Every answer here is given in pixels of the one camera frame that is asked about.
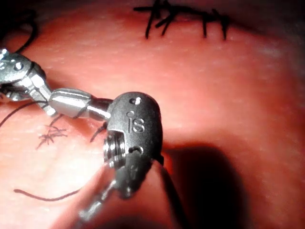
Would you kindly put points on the black thread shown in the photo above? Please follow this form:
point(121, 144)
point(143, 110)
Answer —
point(51, 199)

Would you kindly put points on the left arm needle driver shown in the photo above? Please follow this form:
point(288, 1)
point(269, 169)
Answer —
point(14, 69)

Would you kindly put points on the right arm needle driver jaw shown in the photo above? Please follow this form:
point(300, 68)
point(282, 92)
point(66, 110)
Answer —
point(69, 106)
point(74, 93)

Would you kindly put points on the right arm needle driver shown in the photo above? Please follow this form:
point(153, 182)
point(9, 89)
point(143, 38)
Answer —
point(140, 119)

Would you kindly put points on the black stitching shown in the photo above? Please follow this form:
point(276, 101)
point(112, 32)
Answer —
point(205, 23)
point(51, 134)

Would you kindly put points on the left arm needle driver jaw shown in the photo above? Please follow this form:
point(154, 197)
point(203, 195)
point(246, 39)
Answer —
point(39, 91)

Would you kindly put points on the tissue pad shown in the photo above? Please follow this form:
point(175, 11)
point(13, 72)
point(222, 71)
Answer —
point(214, 95)

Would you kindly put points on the dark right arm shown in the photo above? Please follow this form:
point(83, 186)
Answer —
point(150, 210)

